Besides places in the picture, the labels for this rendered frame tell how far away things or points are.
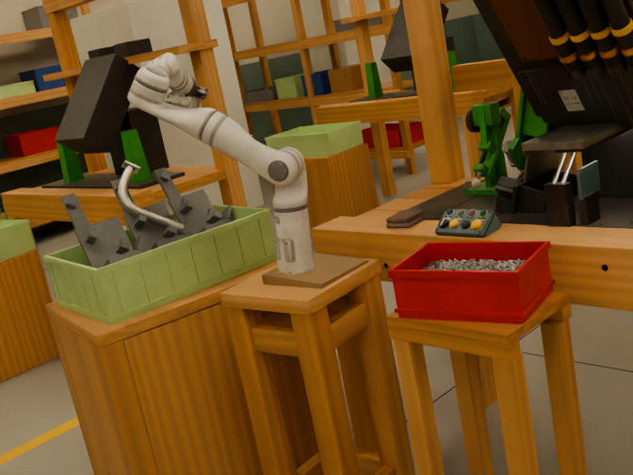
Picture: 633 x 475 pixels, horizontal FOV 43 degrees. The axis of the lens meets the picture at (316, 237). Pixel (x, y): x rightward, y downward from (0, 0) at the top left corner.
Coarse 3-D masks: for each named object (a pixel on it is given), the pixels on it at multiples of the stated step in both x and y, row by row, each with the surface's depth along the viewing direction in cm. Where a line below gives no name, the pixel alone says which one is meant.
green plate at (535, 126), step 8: (520, 96) 208; (520, 104) 209; (528, 104) 208; (520, 112) 210; (528, 112) 209; (520, 120) 210; (528, 120) 210; (536, 120) 208; (520, 128) 211; (528, 128) 211; (536, 128) 209; (544, 128) 207; (520, 136) 212; (528, 136) 216; (536, 136) 210
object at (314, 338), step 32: (256, 320) 219; (288, 320) 231; (320, 320) 202; (352, 320) 215; (384, 320) 224; (256, 352) 219; (288, 352) 211; (320, 352) 202; (384, 352) 224; (256, 384) 221; (320, 384) 204; (384, 384) 224; (256, 416) 225; (320, 416) 208; (384, 416) 228; (288, 448) 230; (320, 448) 212; (352, 448) 213; (384, 448) 232
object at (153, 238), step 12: (120, 204) 262; (156, 204) 268; (132, 216) 262; (168, 216) 268; (132, 228) 260; (144, 228) 262; (156, 228) 265; (144, 240) 261; (156, 240) 263; (168, 240) 259
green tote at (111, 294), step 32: (224, 224) 249; (256, 224) 256; (64, 256) 259; (160, 256) 236; (192, 256) 243; (224, 256) 250; (256, 256) 257; (64, 288) 250; (96, 288) 228; (128, 288) 231; (160, 288) 237; (192, 288) 244
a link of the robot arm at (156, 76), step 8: (152, 64) 230; (160, 64) 229; (144, 72) 209; (152, 72) 210; (160, 72) 213; (168, 72) 228; (144, 80) 209; (152, 80) 209; (160, 80) 209; (168, 80) 212; (152, 88) 209; (160, 88) 210; (168, 88) 213
